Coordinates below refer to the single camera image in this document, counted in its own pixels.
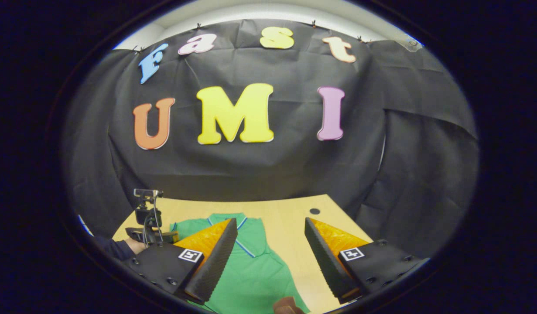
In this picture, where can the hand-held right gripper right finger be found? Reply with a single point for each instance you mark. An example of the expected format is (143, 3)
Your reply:
(327, 266)

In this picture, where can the black backdrop cloth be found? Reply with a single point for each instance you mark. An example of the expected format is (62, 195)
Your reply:
(259, 174)

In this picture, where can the green T-shirt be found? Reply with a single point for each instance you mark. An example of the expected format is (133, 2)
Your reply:
(255, 279)

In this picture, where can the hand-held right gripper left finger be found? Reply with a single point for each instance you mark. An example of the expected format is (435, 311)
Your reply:
(218, 261)

